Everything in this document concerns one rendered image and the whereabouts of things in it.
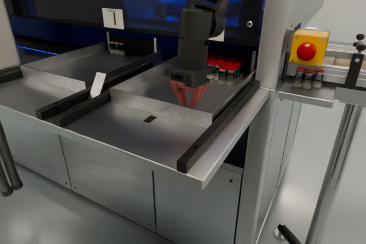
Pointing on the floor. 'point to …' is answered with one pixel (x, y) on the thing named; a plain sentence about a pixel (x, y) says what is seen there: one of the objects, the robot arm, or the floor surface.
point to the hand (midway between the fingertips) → (187, 111)
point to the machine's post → (253, 149)
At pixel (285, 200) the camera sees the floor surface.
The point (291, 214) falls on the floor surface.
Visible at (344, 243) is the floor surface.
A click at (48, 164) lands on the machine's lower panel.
